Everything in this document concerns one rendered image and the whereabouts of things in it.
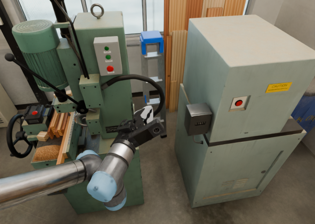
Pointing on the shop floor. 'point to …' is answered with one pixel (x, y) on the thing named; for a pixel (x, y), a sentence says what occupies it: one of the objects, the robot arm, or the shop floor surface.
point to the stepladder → (146, 38)
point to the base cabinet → (81, 199)
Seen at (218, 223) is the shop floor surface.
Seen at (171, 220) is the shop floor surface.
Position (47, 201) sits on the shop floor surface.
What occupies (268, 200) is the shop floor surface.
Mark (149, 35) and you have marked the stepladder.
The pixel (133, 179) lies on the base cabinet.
